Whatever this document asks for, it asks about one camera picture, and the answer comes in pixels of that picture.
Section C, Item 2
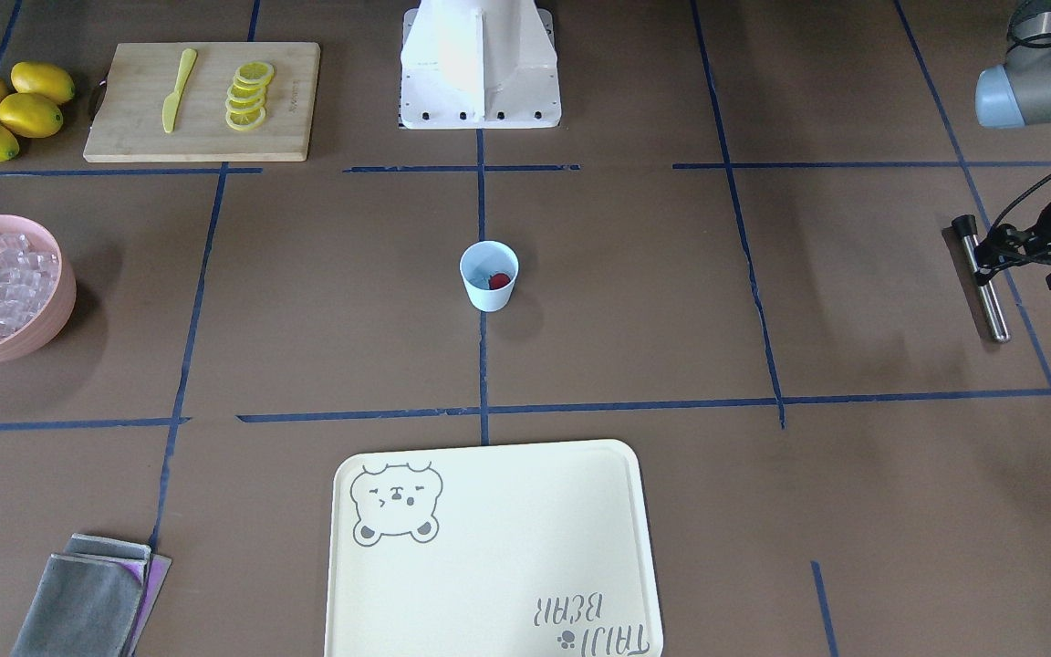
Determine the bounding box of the grey folded cloth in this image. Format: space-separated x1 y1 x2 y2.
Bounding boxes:
11 533 172 656

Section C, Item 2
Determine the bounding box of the yellow plastic knife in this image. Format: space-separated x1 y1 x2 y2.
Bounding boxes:
160 48 199 134

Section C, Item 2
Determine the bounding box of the lemon slice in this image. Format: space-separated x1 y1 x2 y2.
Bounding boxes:
234 61 276 89
224 107 267 130
226 80 266 104
224 95 266 115

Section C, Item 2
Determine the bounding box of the wooden cutting board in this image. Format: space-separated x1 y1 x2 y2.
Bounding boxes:
83 42 321 163

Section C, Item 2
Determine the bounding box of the light blue plastic cup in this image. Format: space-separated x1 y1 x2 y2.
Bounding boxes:
459 240 520 313

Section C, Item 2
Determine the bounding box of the steel muddler black tip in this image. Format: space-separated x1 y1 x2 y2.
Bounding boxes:
951 214 1011 344

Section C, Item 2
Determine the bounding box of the pink bowl of ice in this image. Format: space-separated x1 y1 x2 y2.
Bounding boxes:
0 214 77 362

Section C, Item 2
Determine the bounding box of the lemon slice top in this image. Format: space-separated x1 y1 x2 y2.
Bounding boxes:
234 61 276 89

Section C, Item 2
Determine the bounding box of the red strawberry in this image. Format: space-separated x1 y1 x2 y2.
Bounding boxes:
485 273 514 291

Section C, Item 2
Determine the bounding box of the cream bear serving tray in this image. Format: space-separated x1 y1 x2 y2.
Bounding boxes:
324 438 666 656

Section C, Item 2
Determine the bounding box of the lemon slice bottom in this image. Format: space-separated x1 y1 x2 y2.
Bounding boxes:
224 107 267 130

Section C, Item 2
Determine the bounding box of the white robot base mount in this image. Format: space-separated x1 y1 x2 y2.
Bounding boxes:
398 1 563 130

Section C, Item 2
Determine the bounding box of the yellow lemon middle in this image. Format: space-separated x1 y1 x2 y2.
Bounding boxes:
0 93 64 139

